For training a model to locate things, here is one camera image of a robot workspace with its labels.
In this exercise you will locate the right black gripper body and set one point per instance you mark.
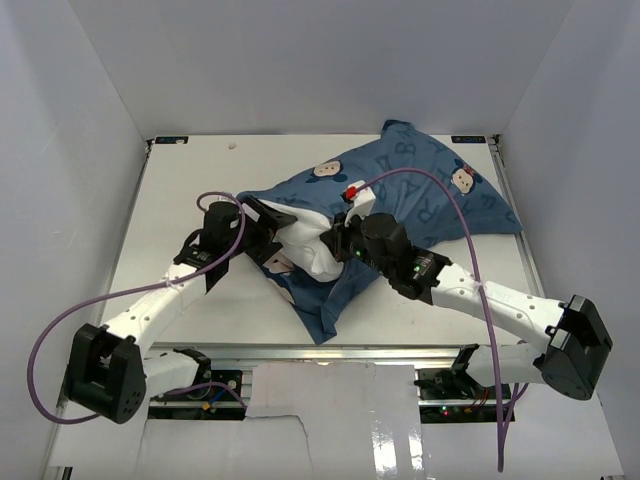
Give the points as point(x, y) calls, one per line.
point(354, 246)

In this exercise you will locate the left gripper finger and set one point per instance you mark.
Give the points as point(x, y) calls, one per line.
point(269, 251)
point(273, 219)

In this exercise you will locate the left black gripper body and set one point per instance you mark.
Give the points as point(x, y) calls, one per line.
point(254, 233)

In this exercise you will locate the white pillow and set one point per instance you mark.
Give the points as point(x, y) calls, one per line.
point(301, 242)

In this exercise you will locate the blue cartoon print pillowcase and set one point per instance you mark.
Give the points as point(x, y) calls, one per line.
point(426, 186)

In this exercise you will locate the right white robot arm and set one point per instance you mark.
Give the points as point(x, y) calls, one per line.
point(564, 345)

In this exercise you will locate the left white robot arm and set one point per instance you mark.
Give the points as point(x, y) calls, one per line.
point(112, 367)

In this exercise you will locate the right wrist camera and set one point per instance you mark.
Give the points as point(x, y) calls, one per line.
point(361, 199)

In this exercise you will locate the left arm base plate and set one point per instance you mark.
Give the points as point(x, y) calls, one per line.
point(214, 402)

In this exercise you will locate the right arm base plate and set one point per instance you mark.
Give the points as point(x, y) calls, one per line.
point(450, 396)

